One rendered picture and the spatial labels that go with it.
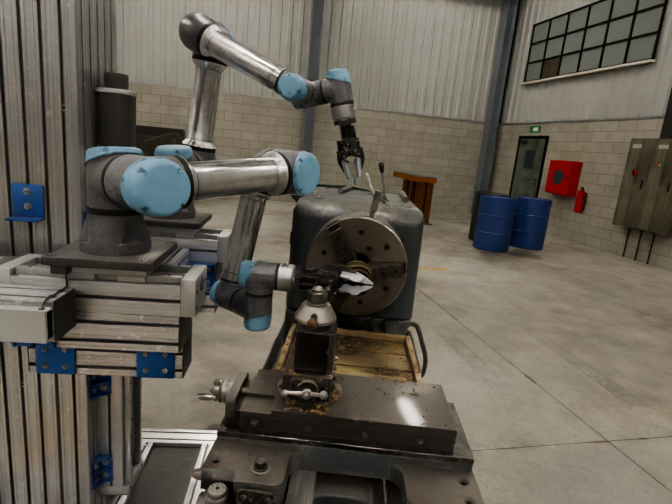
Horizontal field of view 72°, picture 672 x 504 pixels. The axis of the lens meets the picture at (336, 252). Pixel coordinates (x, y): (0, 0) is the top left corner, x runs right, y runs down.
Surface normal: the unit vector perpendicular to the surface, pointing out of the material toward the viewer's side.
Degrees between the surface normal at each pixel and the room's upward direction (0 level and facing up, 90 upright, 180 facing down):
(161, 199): 90
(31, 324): 90
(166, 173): 91
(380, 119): 90
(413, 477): 0
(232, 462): 0
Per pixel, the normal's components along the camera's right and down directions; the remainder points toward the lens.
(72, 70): 0.08, 0.23
